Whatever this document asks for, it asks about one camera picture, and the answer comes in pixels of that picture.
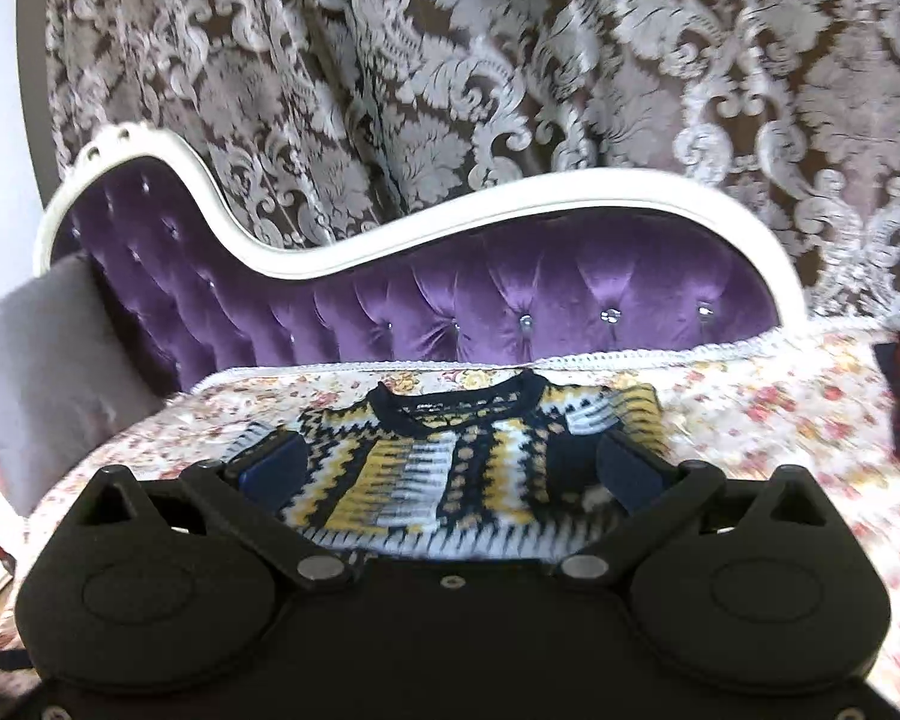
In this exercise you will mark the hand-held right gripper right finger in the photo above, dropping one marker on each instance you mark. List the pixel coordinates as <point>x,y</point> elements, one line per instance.
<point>630,469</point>

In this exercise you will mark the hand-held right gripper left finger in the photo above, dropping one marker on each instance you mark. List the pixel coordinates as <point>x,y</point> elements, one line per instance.
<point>277,469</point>

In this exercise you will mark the yellow navy patterned knit sweater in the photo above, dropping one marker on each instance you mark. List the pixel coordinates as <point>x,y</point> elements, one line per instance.
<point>457,465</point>

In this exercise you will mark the floral print blanket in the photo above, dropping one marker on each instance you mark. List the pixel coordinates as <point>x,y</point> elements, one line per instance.
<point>795,427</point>

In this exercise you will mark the purple tufted white-framed sofa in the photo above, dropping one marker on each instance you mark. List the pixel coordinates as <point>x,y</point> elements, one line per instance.
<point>457,292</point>

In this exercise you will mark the grey cushion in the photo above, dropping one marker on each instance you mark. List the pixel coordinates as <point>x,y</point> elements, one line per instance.
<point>45,375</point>

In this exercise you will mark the brown silver damask curtain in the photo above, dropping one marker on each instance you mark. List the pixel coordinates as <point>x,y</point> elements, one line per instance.
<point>495,52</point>

